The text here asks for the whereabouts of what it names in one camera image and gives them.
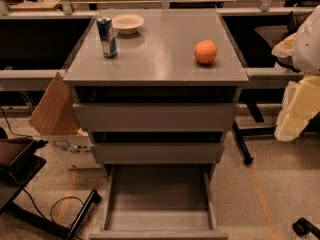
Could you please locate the black stand with cable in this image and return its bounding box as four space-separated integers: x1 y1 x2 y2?
0 127 102 240

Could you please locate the black table leg base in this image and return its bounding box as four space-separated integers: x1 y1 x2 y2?
232 103 280 166

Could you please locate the orange fruit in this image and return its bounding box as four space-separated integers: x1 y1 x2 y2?
194 40 217 64

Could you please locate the black office chair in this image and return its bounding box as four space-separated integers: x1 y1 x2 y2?
255 11 309 72

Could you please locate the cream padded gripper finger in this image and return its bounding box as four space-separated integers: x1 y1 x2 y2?
272 33 296 58
274 76 320 142

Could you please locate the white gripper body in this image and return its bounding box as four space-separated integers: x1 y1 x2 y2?
292 5 320 75

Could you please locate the grey top drawer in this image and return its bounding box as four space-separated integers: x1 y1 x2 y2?
73 103 238 132

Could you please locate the blue energy drink can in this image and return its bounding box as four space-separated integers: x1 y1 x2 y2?
96 16 117 58

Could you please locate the grey open bottom drawer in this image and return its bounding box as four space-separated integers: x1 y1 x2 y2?
89 164 228 240

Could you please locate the grey drawer cabinet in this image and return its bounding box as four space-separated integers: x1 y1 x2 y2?
62 7 250 182

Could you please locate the grey middle drawer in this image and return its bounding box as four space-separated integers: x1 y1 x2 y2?
91 143 224 164

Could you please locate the cardboard box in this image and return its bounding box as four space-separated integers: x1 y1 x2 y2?
29 73 100 169

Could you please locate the white bowl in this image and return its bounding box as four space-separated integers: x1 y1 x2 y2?
112 14 144 35

